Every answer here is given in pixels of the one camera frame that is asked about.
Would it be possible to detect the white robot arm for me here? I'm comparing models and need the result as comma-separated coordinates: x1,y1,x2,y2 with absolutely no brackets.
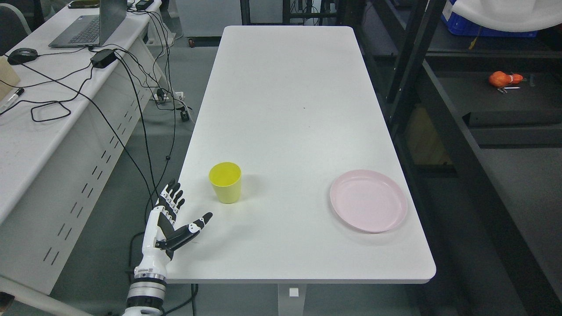
123,273,167,316

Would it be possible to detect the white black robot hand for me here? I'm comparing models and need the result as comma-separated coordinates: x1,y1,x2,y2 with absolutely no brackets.
134,179,213,280

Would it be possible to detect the pink plastic plate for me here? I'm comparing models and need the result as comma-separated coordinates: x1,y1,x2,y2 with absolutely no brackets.
329,169,408,233

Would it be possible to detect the orange toy object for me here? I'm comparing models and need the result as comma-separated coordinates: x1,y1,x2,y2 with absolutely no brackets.
488,71,524,88

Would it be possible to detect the black computer mouse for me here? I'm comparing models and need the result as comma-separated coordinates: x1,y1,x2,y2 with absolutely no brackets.
7,48,40,65

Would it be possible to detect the black cable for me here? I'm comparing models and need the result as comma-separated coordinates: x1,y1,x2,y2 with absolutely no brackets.
0,0,185,220

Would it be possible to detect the black power adapter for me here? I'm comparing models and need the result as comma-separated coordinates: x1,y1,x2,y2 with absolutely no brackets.
90,49,118,69

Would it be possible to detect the yellow plastic cup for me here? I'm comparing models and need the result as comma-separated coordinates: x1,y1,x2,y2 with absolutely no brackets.
209,162,241,204

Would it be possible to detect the grey laptop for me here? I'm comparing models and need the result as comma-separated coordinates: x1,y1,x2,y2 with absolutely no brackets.
48,0,128,48

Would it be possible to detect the white side desk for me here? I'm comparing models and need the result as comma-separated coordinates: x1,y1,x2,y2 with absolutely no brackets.
0,0,164,294

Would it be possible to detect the white power strip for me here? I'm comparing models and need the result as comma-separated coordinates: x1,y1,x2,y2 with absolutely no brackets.
152,89,185,104

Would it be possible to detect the black metal shelf rack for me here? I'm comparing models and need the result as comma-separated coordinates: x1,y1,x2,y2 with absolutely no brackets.
337,0,561,316

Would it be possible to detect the white table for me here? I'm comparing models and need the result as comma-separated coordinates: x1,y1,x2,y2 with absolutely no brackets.
166,25,437,316

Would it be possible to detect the black marker pen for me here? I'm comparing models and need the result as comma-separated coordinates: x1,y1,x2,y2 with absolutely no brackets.
0,88,25,112

